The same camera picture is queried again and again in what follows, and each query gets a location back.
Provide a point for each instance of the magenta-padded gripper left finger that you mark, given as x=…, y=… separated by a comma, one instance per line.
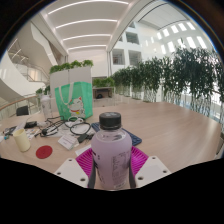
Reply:
x=71, y=170

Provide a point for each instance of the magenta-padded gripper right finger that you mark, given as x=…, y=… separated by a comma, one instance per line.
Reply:
x=151, y=170

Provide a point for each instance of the purple drink bottle black cap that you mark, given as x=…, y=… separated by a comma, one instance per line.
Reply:
x=111, y=156

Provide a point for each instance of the white card package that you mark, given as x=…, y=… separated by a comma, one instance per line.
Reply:
x=67, y=141

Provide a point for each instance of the flat round red coaster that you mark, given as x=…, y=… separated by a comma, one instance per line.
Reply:
x=44, y=152

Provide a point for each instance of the cream yellow mug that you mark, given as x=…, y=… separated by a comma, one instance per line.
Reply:
x=22, y=140

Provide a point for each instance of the green cat print tote bag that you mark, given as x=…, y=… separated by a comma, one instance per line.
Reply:
x=75, y=100

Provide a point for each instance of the black office chair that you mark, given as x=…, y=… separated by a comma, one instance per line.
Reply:
x=22, y=110

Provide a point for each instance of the brown planter with plants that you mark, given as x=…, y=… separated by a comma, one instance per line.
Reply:
x=42, y=90

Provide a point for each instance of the wooden shelf with plants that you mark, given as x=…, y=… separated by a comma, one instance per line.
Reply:
x=103, y=90

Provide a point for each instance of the white cabinet topped with plants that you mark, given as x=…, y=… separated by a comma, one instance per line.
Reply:
x=66, y=78

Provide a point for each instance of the row of tall green plants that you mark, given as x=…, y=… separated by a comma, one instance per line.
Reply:
x=180, y=76

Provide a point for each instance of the ceiling light strips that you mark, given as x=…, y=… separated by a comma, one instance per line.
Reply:
x=86, y=21

